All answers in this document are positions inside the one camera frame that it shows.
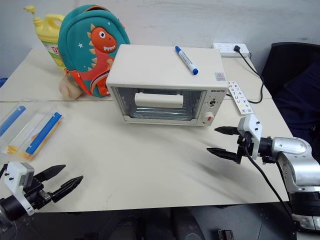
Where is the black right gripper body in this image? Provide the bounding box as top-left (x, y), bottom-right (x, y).
top-left (235, 131), bottom-right (254, 165)

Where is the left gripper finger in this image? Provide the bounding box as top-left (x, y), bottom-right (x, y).
top-left (33, 164), bottom-right (67, 183)
top-left (50, 175), bottom-right (84, 204)

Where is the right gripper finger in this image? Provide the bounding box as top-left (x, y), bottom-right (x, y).
top-left (206, 147), bottom-right (239, 164)
top-left (214, 126), bottom-right (239, 137)

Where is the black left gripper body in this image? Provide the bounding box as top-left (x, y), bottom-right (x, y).
top-left (23, 175), bottom-right (55, 211)

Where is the white cap with red label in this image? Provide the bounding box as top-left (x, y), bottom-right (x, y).
top-left (201, 111), bottom-right (216, 125)

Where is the white toaster oven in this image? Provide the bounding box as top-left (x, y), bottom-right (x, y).
top-left (105, 44), bottom-right (229, 128)

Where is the colourful alphabet letter sheet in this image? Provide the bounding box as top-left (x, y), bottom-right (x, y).
top-left (226, 80), bottom-right (253, 116)

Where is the clear box with blue latches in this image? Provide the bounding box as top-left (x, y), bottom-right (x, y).
top-left (0, 103), bottom-right (64, 161)

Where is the dark blue cloth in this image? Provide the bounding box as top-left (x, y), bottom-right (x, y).
top-left (271, 61), bottom-right (320, 141)

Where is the small dark square object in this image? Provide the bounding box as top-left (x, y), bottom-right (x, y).
top-left (217, 228), bottom-right (235, 240)

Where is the white power strip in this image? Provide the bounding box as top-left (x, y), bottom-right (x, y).
top-left (212, 42), bottom-right (251, 59)

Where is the blue whiteboard marker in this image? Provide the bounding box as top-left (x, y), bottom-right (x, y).
top-left (174, 45), bottom-right (199, 76)

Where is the beige plush toy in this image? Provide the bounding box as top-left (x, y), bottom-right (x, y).
top-left (58, 74), bottom-right (85, 100)

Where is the black chair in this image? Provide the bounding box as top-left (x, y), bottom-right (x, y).
top-left (260, 41), bottom-right (320, 152)

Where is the yellow plastic oil bottle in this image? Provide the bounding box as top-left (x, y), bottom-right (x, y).
top-left (23, 5), bottom-right (66, 72)

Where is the teal dinosaur backpack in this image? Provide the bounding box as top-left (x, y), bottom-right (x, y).
top-left (57, 4), bottom-right (132, 98)

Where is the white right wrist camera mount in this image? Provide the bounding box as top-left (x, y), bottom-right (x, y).
top-left (237, 113), bottom-right (264, 160)

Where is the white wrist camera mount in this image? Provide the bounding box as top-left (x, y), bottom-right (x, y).
top-left (3, 161), bottom-right (35, 217)
top-left (237, 113), bottom-right (264, 160)

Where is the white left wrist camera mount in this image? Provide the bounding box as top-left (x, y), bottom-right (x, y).
top-left (3, 161), bottom-right (35, 217)

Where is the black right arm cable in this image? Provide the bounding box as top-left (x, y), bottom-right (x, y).
top-left (244, 139), bottom-right (301, 227)

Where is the black plug with cable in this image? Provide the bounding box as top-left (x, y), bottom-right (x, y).
top-left (233, 45), bottom-right (265, 104)

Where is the white plastic cylinder tube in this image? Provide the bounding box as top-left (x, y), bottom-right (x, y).
top-left (134, 92), bottom-right (185, 109)

